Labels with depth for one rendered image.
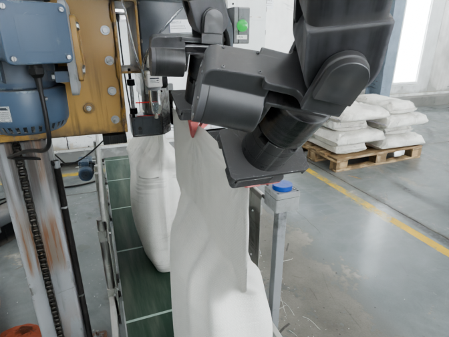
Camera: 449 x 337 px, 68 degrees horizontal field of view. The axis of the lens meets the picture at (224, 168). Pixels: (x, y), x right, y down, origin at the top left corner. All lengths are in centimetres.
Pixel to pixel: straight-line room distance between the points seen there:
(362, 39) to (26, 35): 50
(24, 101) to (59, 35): 14
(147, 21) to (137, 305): 92
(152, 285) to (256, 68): 116
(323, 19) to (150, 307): 116
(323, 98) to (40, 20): 48
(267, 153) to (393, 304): 171
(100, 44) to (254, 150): 60
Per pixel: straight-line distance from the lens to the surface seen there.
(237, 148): 39
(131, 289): 137
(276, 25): 561
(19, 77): 71
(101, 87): 89
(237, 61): 29
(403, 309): 201
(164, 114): 92
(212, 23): 59
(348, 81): 26
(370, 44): 27
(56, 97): 72
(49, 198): 104
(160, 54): 60
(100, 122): 91
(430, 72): 793
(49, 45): 64
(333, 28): 25
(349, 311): 189
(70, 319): 127
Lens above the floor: 125
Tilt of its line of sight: 21 degrees down
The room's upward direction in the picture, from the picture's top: straight up
